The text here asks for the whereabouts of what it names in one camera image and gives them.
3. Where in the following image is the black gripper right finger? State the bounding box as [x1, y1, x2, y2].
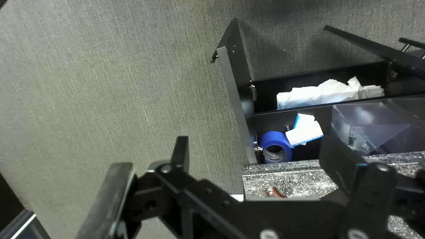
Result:
[317, 128, 425, 239]

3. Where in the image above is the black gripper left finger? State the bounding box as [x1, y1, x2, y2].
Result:
[74, 134, 243, 239]

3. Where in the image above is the clear plastic bag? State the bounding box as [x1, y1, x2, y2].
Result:
[329, 103, 414, 157]

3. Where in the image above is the small white box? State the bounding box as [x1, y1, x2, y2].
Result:
[284, 113, 325, 148]

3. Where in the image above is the blue tape roll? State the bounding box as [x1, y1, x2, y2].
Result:
[258, 129, 296, 165]

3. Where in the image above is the crumpled white paper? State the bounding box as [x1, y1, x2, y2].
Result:
[275, 76, 386, 112]

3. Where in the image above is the black cabinet door with hinge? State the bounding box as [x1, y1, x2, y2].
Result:
[323, 24, 425, 77]

